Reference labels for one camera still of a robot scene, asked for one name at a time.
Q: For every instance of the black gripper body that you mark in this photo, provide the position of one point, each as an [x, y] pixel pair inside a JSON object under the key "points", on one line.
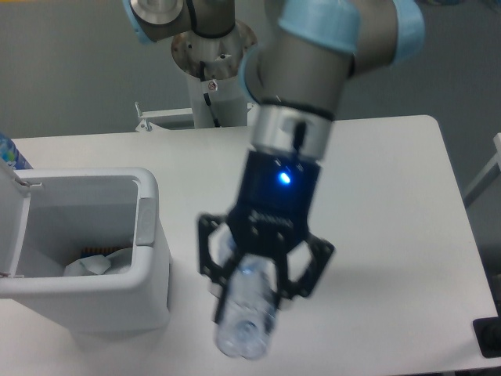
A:
{"points": [[270, 216]]}

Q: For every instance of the clear plastic water bottle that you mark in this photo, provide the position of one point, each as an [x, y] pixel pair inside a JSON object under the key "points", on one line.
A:
{"points": [[248, 317]]}

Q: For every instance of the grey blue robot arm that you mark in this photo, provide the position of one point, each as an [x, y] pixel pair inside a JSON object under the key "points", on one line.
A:
{"points": [[297, 81]]}

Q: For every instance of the white open trash can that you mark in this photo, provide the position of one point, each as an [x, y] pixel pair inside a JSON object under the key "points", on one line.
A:
{"points": [[48, 216]]}

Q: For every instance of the blue snack package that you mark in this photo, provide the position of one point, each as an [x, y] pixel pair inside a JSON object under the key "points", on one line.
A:
{"points": [[89, 252]]}

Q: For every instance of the blue labelled bottle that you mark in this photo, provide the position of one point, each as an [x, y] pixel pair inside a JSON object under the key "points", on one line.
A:
{"points": [[11, 155]]}

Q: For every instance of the white metal base frame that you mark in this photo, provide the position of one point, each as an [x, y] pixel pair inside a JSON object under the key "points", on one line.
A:
{"points": [[175, 119]]}

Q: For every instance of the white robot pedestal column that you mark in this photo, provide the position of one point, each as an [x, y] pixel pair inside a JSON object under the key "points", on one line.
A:
{"points": [[211, 69]]}

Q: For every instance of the black table clamp mount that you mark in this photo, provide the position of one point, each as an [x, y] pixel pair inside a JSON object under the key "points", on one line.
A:
{"points": [[487, 331]]}

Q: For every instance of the white frame leg right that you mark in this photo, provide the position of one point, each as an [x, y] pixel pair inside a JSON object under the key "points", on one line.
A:
{"points": [[485, 178]]}

